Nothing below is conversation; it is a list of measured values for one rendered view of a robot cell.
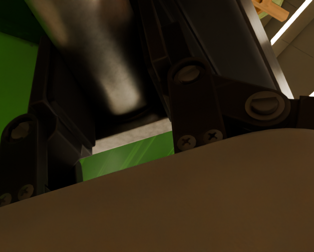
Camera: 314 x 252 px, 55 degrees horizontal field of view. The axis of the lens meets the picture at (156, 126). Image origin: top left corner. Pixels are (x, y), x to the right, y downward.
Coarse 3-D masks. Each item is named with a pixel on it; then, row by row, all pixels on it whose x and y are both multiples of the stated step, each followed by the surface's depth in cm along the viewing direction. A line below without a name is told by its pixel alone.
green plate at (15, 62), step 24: (0, 0) 16; (24, 0) 17; (0, 24) 13; (24, 24) 16; (0, 48) 13; (24, 48) 13; (0, 72) 14; (24, 72) 14; (0, 96) 15; (24, 96) 15; (0, 120) 16; (144, 144) 18; (168, 144) 19; (96, 168) 20; (120, 168) 20
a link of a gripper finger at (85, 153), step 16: (48, 48) 11; (48, 64) 10; (64, 64) 11; (48, 80) 10; (64, 80) 10; (32, 96) 9; (48, 96) 9; (64, 96) 10; (80, 96) 12; (32, 112) 10; (48, 112) 9; (64, 112) 10; (80, 112) 11; (48, 128) 9; (64, 128) 10; (80, 128) 11; (48, 144) 9; (64, 144) 10; (80, 144) 11; (48, 160) 9; (64, 160) 10; (48, 176) 10; (64, 176) 10
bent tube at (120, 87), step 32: (32, 0) 9; (64, 0) 8; (96, 0) 9; (128, 0) 10; (64, 32) 9; (96, 32) 9; (128, 32) 10; (96, 64) 10; (128, 64) 10; (96, 96) 11; (128, 96) 11; (96, 128) 12; (128, 128) 12; (160, 128) 12
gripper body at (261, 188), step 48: (240, 144) 6; (288, 144) 5; (48, 192) 6; (96, 192) 6; (144, 192) 6; (192, 192) 5; (240, 192) 5; (288, 192) 5; (0, 240) 6; (48, 240) 5; (96, 240) 5; (144, 240) 5; (192, 240) 5; (240, 240) 4; (288, 240) 4
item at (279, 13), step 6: (252, 0) 253; (258, 0) 253; (264, 0) 249; (270, 0) 250; (276, 0) 263; (282, 0) 264; (258, 6) 258; (264, 6) 253; (270, 6) 255; (276, 6) 256; (258, 12) 268; (264, 12) 284; (270, 12) 258; (276, 12) 256; (282, 12) 257; (288, 12) 258; (276, 18) 263; (282, 18) 259
